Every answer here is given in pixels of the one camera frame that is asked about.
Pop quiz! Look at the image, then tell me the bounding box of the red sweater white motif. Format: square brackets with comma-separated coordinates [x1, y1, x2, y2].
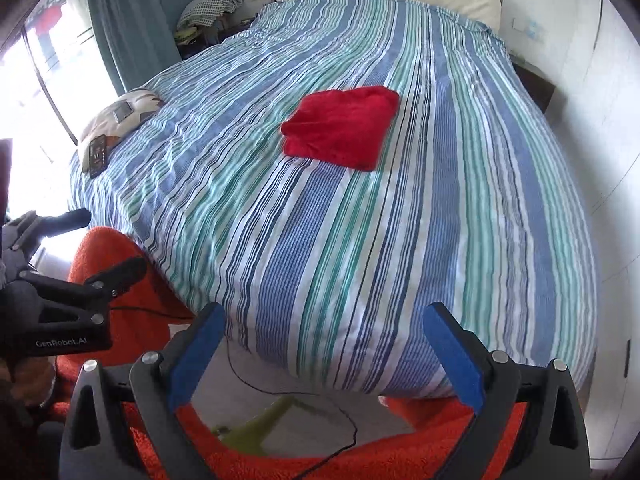
[280, 86, 400, 171]

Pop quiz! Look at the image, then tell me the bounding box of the person's left hand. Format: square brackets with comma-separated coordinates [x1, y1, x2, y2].
[1, 356, 56, 406]

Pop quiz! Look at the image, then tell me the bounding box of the green plastic stool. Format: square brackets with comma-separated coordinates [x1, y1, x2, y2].
[212, 394, 322, 457]

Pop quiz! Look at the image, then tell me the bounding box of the black smartphone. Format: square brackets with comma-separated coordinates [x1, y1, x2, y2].
[88, 134, 108, 179]

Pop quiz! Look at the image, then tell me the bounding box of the patterned cream pillow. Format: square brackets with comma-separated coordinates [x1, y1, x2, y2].
[77, 88, 165, 174]

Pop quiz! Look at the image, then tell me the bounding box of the striped blue green bedspread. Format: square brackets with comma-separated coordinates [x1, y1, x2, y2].
[70, 0, 598, 396]

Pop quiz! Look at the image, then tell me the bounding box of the teal curtain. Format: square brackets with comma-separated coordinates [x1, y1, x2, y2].
[88, 0, 192, 94]

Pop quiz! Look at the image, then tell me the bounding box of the checkered folded cloth pile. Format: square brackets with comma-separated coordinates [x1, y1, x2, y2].
[176, 0, 244, 30]

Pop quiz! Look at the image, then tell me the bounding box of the dark bedside table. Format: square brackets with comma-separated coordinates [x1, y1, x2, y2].
[510, 53, 555, 113]

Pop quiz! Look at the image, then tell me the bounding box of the black thin cable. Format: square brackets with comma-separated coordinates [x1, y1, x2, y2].
[106, 303, 360, 480]

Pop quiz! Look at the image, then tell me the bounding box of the wall socket panel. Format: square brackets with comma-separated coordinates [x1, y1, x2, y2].
[511, 18, 544, 42]

